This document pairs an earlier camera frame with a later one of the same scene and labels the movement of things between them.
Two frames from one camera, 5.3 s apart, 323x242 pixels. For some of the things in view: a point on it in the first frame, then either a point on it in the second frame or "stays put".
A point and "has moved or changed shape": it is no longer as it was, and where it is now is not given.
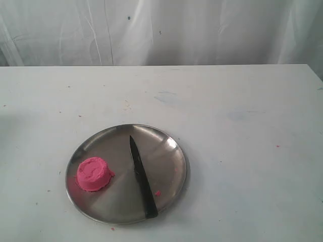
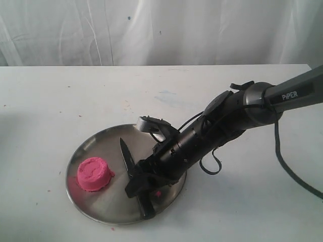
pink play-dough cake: (93, 174) stays put
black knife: (150, 205) has moved or changed shape
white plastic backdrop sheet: (90, 33) stays put
